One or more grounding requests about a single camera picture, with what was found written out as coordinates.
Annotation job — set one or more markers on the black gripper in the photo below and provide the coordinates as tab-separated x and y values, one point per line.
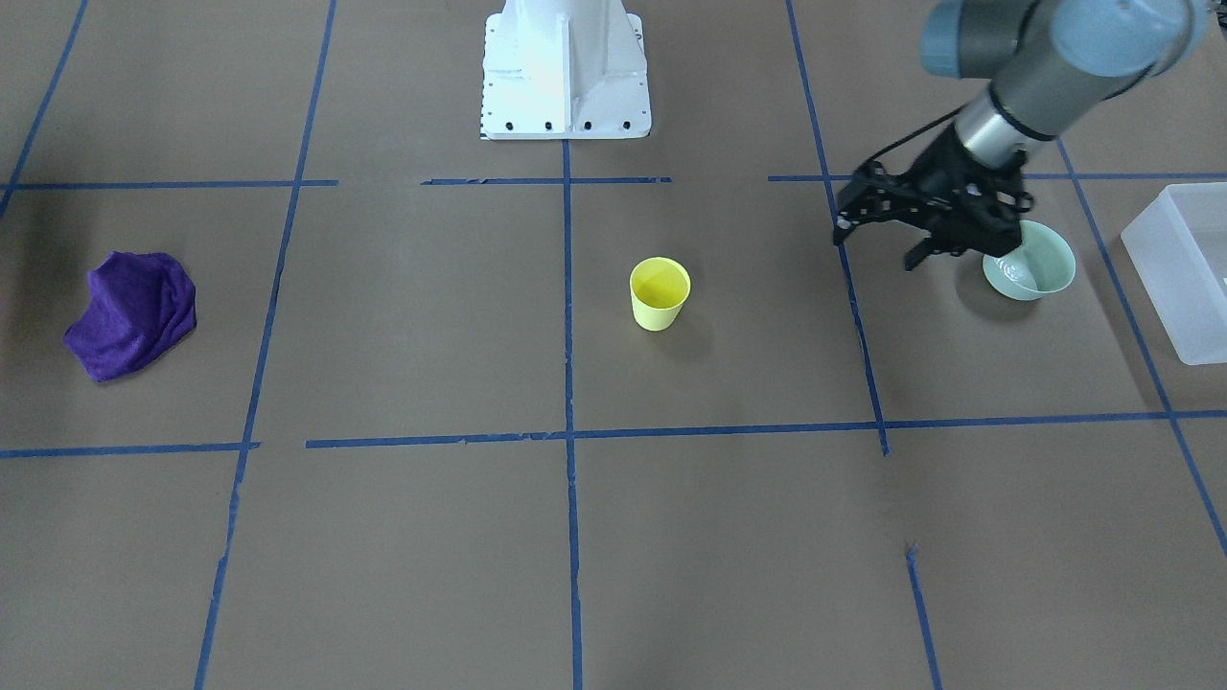
941	167

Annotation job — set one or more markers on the yellow plastic cup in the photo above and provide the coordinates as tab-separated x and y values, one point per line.
659	287

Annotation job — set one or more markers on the purple cloth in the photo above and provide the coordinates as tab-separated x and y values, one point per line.
140	306

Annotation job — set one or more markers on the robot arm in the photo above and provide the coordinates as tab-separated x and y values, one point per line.
1045	65

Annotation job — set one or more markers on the clear plastic storage box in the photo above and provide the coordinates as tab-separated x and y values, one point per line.
1178	246

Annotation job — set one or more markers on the mint green bowl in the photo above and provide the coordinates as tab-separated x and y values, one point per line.
1042	264

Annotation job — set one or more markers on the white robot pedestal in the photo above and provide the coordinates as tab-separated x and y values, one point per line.
564	70

